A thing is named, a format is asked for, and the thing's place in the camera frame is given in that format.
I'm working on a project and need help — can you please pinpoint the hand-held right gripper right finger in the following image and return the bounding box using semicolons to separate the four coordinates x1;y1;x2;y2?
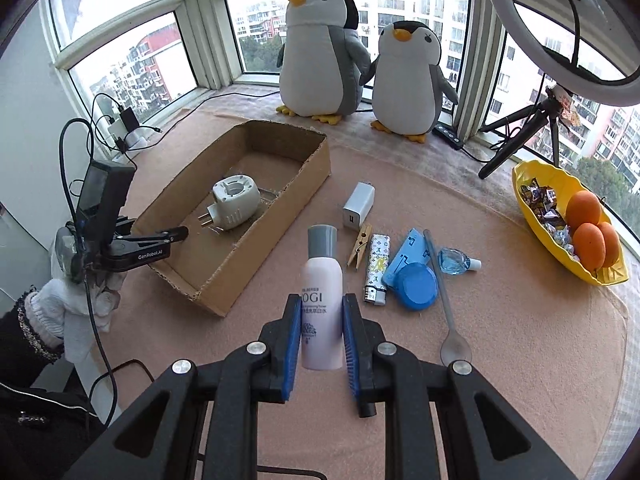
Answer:
341;294;581;480

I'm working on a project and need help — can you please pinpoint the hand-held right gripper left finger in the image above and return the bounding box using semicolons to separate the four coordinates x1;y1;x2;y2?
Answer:
60;294;303;480

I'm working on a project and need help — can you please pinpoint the white bottle grey cap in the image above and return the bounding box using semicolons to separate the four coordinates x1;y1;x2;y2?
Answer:
300;225;345;372

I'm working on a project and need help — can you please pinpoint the white printed lighter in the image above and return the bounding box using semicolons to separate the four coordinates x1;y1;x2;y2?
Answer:
362;234;390;307

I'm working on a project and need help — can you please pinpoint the blue round lid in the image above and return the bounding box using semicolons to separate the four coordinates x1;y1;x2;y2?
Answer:
395;262;439;311

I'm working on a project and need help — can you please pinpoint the clear plastic spoon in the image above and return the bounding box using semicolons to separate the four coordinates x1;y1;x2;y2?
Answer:
423;229;472;367

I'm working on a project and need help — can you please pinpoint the cardboard box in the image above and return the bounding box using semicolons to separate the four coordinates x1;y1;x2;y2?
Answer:
131;120;332;317

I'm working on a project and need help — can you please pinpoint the blue plastic holder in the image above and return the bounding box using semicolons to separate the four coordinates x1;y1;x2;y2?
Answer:
382;228;432;291

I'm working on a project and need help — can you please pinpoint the person's left hand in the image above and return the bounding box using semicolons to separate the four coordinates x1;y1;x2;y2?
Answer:
27;274;123;366

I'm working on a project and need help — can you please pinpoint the white plug-in device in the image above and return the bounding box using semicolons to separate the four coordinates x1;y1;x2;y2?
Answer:
197;175;261;231

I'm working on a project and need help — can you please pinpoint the white power strip with chargers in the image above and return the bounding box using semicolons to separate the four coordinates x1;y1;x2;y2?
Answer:
91;92;163;135

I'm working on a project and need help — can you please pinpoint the clear blister pack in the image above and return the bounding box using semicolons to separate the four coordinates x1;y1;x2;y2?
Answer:
207;186;279;239

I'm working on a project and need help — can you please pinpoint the wooden clothespin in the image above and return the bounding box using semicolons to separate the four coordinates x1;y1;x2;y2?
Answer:
347;223;373;271

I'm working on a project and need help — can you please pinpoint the blue eye drop bottle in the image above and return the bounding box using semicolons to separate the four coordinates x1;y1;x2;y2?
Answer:
438;247;482;277

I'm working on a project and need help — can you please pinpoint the white charger plug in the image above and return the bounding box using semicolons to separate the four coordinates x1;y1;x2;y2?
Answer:
342;182;376;231

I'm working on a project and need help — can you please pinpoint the pale plaid cloth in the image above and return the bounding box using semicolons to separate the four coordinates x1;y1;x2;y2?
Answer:
210;85;640;480

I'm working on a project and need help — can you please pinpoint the person's black jacket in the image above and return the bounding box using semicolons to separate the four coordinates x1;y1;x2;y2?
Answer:
0;355;111;480

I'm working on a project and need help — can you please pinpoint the large penguin plush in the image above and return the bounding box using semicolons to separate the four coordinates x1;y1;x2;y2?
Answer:
276;0;373;125

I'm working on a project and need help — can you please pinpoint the yellow plastic bowl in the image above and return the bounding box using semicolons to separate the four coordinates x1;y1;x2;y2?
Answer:
511;160;629;287

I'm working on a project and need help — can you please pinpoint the black inline remote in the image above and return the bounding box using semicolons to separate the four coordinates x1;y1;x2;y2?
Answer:
432;122;466;151

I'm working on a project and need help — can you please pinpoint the pile of wrapped candies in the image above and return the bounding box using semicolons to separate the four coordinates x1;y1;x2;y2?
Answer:
519;177;582;263

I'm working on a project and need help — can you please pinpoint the orange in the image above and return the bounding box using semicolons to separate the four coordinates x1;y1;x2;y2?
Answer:
572;223;607;272
566;190;602;231
597;221;621;268

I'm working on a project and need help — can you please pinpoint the small penguin plush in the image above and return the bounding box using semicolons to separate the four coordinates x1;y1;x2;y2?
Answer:
362;20;460;143

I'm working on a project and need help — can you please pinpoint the black tripod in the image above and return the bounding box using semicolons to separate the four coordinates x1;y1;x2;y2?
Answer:
477;87;576;181

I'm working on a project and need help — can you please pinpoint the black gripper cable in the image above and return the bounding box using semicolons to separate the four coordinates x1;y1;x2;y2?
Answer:
59;118;157;426

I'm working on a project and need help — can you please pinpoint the white ring light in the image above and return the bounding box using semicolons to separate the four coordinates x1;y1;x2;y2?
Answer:
482;0;640;107

